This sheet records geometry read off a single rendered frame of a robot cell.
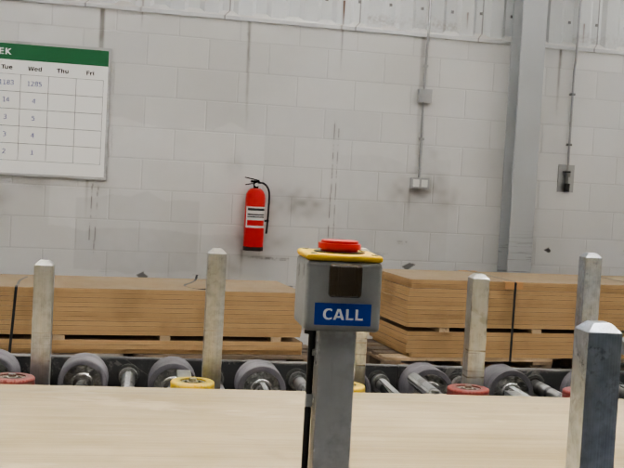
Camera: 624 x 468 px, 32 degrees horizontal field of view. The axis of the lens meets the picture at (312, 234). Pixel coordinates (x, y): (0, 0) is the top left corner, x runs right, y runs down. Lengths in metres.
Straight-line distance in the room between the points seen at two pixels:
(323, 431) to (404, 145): 7.54
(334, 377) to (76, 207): 7.07
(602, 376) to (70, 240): 7.11
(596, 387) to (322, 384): 0.27
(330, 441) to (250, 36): 7.30
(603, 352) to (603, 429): 0.07
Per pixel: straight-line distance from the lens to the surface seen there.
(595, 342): 1.09
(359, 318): 1.00
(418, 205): 8.58
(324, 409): 1.03
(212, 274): 2.10
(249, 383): 2.52
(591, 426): 1.11
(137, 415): 1.77
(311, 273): 0.99
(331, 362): 1.02
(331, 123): 8.36
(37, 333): 2.12
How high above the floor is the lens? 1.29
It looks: 3 degrees down
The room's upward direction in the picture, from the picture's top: 3 degrees clockwise
